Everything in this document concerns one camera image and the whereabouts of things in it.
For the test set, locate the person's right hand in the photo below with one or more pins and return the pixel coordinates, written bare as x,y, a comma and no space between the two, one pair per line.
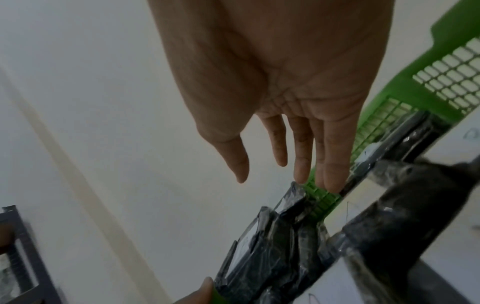
270,59

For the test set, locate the person's left hand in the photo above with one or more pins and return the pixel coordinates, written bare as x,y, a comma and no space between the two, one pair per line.
200,292

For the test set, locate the green plastic mesh basket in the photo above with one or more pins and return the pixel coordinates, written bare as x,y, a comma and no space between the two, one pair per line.
408,86

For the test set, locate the black packet labelled B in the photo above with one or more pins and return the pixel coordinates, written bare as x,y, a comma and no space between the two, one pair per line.
405,139

